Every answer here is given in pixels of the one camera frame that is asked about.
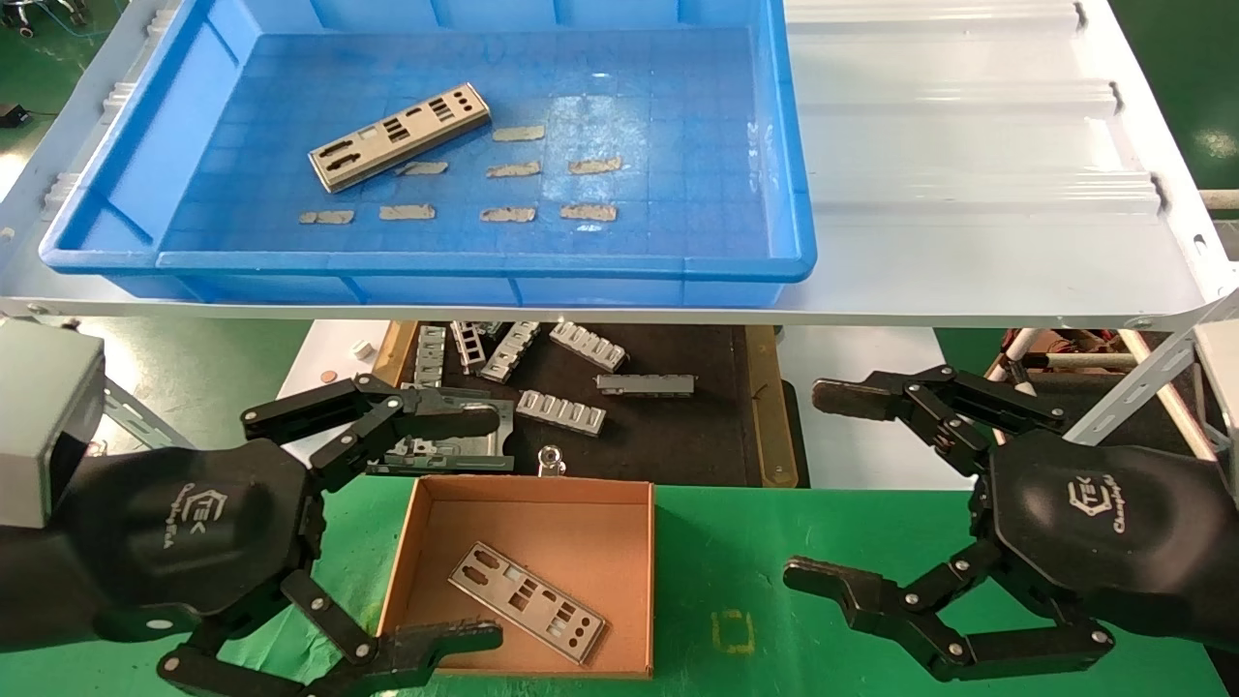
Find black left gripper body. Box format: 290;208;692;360
0;438;326;652

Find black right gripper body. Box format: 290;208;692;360
973;431;1239;652

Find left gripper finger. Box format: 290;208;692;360
240;374;516;493
158;569;504;697

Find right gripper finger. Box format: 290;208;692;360
782;537;1114;683
811;365;1066;475

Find silver slotted shield plate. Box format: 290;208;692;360
309;82;492;194
447;542;608;667

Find open brown cardboard box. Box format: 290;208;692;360
376;474;656;681

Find large blue plastic tray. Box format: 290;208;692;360
39;0;817;309

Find flat grey metal plate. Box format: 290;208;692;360
366;387;517;475

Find green table cloth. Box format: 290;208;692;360
0;474;1230;697

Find white plastic pipe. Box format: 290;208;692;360
982;327;1044;388
1026;351;1133;373

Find white metal shelf rack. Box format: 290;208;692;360
0;0;1239;456

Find office chair wheeled base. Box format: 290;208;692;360
0;0;93;40

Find slotted grey metal bracket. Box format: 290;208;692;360
549;322;629;373
480;322;542;384
514;389;608;438
449;322;488;376
414;325;448;390

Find grey right wrist camera housing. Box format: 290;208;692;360
1193;319;1239;475

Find grey wrist camera housing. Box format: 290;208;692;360
1193;319;1239;475
0;319;106;530

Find grey left wrist camera housing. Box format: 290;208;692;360
0;319;106;530

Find dark grey metal bar bracket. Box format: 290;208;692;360
594;374;697;398

